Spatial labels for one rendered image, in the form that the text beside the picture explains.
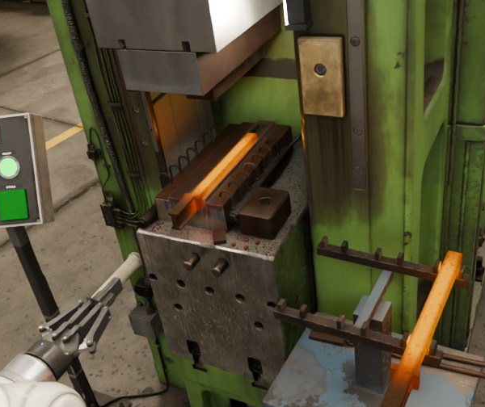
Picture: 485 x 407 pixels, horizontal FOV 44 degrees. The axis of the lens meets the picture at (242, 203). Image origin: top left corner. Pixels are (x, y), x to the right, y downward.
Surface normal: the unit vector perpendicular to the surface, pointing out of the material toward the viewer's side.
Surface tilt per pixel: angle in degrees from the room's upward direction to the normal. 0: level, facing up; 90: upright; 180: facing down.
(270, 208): 0
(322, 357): 0
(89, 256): 0
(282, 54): 90
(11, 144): 60
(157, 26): 90
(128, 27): 90
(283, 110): 90
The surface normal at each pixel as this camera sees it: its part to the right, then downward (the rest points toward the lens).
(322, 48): -0.44, 0.54
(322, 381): -0.13, -0.83
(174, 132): 0.89, 0.14
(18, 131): -0.08, 0.07
